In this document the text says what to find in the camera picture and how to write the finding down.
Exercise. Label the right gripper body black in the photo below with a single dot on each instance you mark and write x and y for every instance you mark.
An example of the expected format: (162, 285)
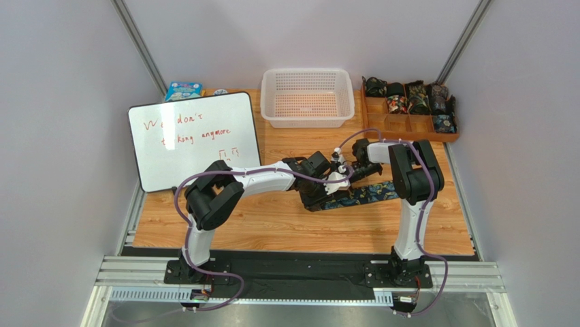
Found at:
(357, 169)

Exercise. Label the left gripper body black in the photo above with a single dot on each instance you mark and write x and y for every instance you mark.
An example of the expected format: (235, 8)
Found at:
(314, 195)

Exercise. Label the dark blue floral necktie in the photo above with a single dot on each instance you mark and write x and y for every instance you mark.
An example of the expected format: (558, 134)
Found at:
(368, 194)

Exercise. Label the white plastic perforated basket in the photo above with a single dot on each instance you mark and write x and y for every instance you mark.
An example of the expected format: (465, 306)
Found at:
(307, 97)

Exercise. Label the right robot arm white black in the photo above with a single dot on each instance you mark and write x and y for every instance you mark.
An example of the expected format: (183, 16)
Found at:
(417, 179)

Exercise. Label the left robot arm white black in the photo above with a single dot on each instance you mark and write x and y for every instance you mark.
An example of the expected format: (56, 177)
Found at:
(207, 199)

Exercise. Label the wooden compartment tray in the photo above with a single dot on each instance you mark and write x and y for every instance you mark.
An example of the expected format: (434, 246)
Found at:
(405, 126)

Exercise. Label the rolled red floral tie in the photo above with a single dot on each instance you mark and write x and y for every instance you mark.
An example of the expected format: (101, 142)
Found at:
(396, 100)

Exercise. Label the rolled dark tie far left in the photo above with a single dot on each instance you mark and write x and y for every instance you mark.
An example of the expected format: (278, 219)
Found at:
(375, 87)

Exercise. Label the rolled blue floral tie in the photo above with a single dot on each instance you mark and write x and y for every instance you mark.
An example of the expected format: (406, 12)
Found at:
(444, 124)

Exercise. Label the rolled green dark tie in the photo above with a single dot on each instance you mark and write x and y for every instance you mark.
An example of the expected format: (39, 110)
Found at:
(417, 97)

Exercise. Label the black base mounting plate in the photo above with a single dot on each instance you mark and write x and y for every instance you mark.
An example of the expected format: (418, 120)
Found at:
(272, 275)

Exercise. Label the rolled grey dark tie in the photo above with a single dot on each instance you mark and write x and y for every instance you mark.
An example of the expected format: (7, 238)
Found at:
(438, 94)

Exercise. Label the whiteboard with red writing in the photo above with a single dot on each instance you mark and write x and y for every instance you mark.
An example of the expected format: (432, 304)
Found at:
(175, 140)

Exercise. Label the blue printed box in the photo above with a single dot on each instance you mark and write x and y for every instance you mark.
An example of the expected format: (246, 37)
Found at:
(183, 90)

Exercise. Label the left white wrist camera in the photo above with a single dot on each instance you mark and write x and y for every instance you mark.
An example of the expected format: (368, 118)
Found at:
(338, 180)

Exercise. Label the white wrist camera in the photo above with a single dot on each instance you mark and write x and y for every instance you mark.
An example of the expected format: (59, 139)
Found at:
(337, 158)
(338, 180)

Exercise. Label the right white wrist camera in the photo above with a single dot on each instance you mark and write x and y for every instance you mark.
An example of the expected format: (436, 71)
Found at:
(337, 158)

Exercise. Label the aluminium rail frame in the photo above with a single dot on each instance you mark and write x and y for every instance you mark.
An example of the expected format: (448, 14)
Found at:
(138, 276)

